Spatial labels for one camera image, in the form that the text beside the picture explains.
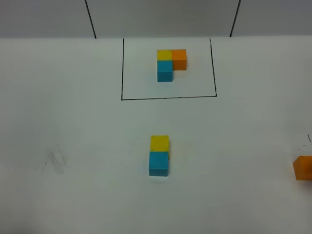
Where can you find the template blue cube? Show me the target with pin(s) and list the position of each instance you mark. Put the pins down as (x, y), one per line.
(164, 71)

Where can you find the template yellow cube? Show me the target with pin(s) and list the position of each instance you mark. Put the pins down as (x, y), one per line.
(164, 55)

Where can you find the template orange cube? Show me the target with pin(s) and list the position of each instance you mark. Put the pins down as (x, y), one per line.
(179, 59)

